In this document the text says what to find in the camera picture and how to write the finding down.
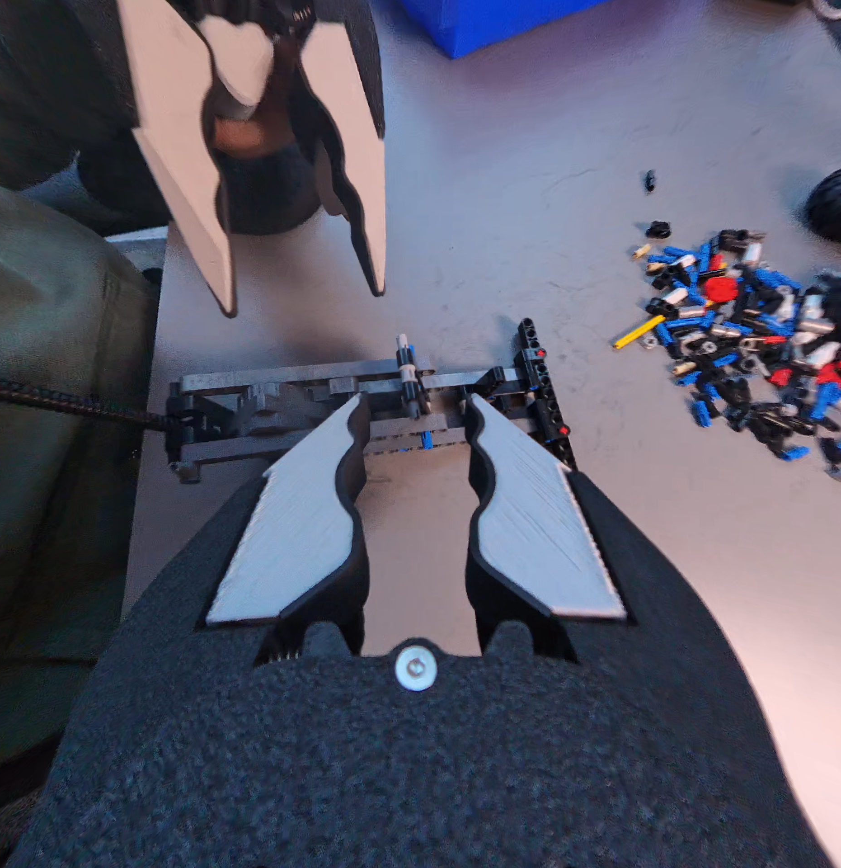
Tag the grey black toy chassis assembly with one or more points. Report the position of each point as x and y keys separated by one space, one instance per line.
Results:
x=291 y=373

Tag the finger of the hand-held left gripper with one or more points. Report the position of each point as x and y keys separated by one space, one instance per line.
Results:
x=356 y=156
x=169 y=135

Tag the blue plastic bin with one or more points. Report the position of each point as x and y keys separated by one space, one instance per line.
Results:
x=474 y=20

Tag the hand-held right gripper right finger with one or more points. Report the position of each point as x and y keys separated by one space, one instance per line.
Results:
x=542 y=542

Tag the person's left hand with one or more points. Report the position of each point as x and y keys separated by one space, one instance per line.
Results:
x=247 y=135

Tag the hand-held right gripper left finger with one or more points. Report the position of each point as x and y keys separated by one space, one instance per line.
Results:
x=291 y=542

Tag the black toy connector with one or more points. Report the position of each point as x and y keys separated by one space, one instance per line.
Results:
x=657 y=229

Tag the black toy pin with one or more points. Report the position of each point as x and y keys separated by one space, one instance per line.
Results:
x=649 y=180

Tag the yellow toy axle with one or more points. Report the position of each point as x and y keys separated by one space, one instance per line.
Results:
x=637 y=332

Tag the pile of small toy parts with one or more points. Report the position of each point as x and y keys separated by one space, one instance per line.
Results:
x=745 y=339

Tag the grey desk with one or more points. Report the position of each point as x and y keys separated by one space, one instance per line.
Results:
x=529 y=169

